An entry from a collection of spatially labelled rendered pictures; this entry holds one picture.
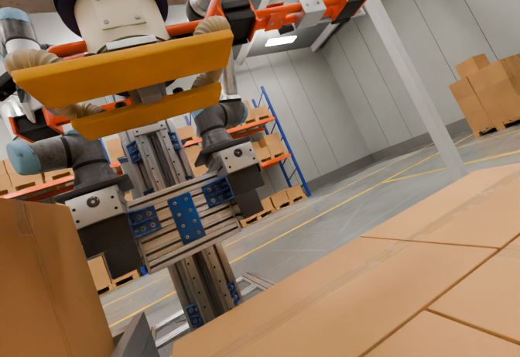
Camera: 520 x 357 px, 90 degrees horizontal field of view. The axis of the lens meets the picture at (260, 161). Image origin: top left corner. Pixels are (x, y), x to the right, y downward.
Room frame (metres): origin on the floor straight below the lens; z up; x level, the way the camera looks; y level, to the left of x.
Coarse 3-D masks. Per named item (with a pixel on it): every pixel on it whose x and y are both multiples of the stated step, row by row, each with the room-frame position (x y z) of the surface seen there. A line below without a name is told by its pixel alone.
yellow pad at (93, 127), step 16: (176, 96) 0.59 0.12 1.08; (192, 96) 0.60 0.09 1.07; (208, 96) 0.64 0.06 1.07; (112, 112) 0.54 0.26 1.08; (128, 112) 0.55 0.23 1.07; (144, 112) 0.58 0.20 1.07; (160, 112) 0.61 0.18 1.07; (176, 112) 0.65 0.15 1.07; (80, 128) 0.53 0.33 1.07; (96, 128) 0.56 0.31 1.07; (112, 128) 0.59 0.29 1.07; (128, 128) 0.63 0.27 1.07
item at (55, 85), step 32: (224, 32) 0.44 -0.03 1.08; (64, 64) 0.36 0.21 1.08; (96, 64) 0.37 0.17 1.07; (128, 64) 0.40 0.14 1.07; (160, 64) 0.43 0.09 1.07; (192, 64) 0.47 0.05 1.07; (224, 64) 0.52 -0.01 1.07; (32, 96) 0.38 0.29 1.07; (64, 96) 0.41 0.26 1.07; (96, 96) 0.44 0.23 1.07
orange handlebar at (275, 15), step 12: (324, 0) 0.66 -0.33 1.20; (336, 0) 0.67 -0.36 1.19; (264, 12) 0.60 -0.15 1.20; (276, 12) 0.61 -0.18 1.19; (288, 12) 0.63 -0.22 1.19; (324, 12) 0.70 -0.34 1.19; (180, 24) 0.53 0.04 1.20; (192, 24) 0.54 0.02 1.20; (264, 24) 0.64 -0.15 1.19; (276, 24) 0.65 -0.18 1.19; (60, 48) 0.46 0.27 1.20; (72, 48) 0.47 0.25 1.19; (84, 48) 0.48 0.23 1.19; (108, 108) 0.73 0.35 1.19; (60, 120) 0.69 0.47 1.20
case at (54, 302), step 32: (0, 224) 0.38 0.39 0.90; (32, 224) 0.46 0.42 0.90; (64, 224) 0.58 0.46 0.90; (0, 256) 0.36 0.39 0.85; (32, 256) 0.43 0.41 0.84; (64, 256) 0.53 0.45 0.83; (0, 288) 0.34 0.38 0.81; (32, 288) 0.41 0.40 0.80; (64, 288) 0.50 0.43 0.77; (0, 320) 0.33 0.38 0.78; (32, 320) 0.39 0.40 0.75; (64, 320) 0.46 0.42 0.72; (96, 320) 0.58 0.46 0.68; (0, 352) 0.32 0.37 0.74; (32, 352) 0.37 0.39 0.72; (64, 352) 0.44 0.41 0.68; (96, 352) 0.53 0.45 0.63
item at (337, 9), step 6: (342, 0) 0.67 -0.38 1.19; (348, 0) 0.67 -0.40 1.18; (354, 0) 0.68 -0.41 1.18; (360, 0) 0.69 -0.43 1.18; (366, 0) 0.70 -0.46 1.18; (330, 6) 0.71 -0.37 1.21; (336, 6) 0.70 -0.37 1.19; (342, 6) 0.68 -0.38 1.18; (348, 6) 0.69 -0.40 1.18; (354, 6) 0.70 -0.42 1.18; (360, 6) 0.72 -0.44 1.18; (336, 12) 0.71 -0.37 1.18; (342, 12) 0.71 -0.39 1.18; (348, 12) 0.72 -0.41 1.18; (354, 12) 0.74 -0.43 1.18; (336, 18) 0.73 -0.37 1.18; (342, 18) 0.74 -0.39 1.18
